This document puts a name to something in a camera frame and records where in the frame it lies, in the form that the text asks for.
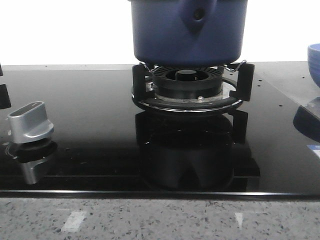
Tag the light blue bowl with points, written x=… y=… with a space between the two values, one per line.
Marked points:
x=313 y=60

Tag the black pot support grate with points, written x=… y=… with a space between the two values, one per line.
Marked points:
x=237 y=87

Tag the dark blue cooking pot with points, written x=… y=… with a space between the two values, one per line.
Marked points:
x=188 y=33

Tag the black gas burner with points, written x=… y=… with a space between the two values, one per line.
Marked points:
x=176 y=84

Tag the black glass gas cooktop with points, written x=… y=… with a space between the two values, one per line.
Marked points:
x=103 y=145

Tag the silver stove knob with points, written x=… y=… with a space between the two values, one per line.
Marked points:
x=30 y=123

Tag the black left burner grate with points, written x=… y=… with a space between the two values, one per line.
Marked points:
x=5 y=102

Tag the blue label sticker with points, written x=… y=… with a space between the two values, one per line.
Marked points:
x=315 y=149

